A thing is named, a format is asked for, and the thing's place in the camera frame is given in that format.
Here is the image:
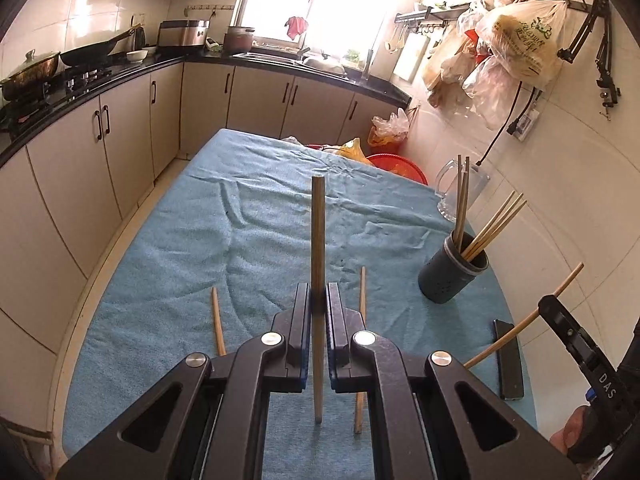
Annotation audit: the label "black wok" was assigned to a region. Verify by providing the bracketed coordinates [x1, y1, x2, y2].
[59, 24, 143, 68]

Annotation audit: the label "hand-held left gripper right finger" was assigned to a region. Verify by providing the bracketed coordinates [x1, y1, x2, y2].
[325, 282, 583, 480]

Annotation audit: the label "orange plastic bag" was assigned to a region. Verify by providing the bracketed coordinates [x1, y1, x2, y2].
[368, 108, 412, 147]

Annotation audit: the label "blue towel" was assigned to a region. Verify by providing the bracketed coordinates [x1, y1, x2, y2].
[62, 128, 538, 480]

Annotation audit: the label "glass pitcher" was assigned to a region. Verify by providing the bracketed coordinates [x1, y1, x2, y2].
[435, 157, 492, 222]

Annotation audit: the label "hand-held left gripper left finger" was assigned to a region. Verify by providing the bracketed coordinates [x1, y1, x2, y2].
[57, 282, 313, 480]

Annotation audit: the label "silver kitchen appliance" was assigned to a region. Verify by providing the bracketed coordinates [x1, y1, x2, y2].
[157, 19, 211, 51]

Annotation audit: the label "black utensil holder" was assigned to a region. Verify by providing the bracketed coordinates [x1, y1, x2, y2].
[417, 231, 489, 305]

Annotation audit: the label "black kitchen countertop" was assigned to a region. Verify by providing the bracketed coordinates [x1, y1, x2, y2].
[0, 50, 412, 166]

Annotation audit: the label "red plastic basin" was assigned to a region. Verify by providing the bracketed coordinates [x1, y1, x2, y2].
[366, 153, 430, 186]

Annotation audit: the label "beige plastic bag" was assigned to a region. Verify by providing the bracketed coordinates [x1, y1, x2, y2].
[422, 35, 481, 108]

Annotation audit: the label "clear plastic bag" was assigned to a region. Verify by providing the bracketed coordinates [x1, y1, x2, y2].
[462, 55, 523, 131]

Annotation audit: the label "metal wall rack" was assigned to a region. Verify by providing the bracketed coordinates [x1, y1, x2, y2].
[394, 2, 481, 36]

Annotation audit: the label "black power cable with adapter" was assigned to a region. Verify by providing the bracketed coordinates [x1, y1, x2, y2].
[475, 80, 543, 168]

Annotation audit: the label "beige kitchen base cabinets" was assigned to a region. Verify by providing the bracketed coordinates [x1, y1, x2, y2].
[0, 62, 408, 356]

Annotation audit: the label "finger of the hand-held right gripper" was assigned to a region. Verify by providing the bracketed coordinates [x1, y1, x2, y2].
[537, 294, 609, 377]

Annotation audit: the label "brown clay pot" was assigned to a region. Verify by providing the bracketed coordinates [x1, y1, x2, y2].
[222, 26, 256, 54]

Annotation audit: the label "black gas stove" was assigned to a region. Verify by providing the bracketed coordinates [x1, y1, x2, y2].
[0, 62, 126, 126]

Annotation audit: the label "yellow bag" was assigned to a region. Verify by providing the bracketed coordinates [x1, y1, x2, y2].
[322, 137, 370, 163]

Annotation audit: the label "large printed plastic bag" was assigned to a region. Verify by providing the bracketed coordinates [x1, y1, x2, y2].
[475, 0, 568, 86]

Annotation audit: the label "lidded cooking pot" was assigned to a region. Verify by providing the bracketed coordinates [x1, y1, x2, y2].
[0, 50, 62, 101]

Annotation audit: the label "wooden chopstick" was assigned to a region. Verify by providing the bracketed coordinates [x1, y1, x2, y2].
[462, 190, 517, 257]
[310, 175, 326, 425]
[461, 156, 471, 251]
[463, 261, 586, 370]
[465, 193, 524, 260]
[455, 154, 464, 253]
[353, 266, 368, 436]
[467, 200, 528, 262]
[210, 287, 227, 357]

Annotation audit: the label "person's right hand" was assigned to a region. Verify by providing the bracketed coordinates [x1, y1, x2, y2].
[549, 404, 594, 457]

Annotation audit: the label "black rectangular device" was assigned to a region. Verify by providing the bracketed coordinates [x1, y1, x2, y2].
[492, 318, 526, 402]

